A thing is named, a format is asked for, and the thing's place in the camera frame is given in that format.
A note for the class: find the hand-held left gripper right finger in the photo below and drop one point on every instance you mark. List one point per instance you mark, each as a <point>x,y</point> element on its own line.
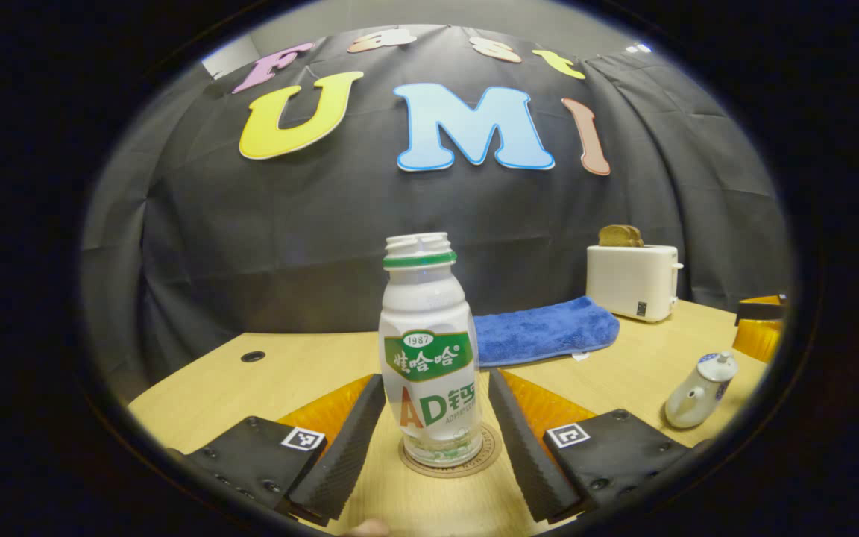
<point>526,455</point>

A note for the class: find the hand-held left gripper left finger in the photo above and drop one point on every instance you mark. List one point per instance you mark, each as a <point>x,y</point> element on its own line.
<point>347,455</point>

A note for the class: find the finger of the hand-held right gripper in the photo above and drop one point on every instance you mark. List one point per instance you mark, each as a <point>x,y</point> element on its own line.
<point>761,335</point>

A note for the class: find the white teacup lid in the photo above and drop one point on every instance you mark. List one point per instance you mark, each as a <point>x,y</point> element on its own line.
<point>719,368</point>

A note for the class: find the round brown coaster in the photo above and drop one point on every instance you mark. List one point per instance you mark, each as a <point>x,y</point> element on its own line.
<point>452,471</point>

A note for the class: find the white blue-patterned teacup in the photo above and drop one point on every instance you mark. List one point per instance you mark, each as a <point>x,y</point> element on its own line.
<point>687,406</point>

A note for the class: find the white green-label water bottle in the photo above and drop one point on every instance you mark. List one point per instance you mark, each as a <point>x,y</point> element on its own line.
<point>429,313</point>

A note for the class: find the blue towel cloth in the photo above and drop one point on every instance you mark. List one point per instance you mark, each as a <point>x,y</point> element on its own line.
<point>541,332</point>

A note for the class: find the white toaster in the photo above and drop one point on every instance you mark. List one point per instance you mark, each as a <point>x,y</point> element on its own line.
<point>627,283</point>

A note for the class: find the brown bread slice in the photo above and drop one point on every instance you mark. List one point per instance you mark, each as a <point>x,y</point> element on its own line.
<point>637,237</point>
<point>612,236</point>

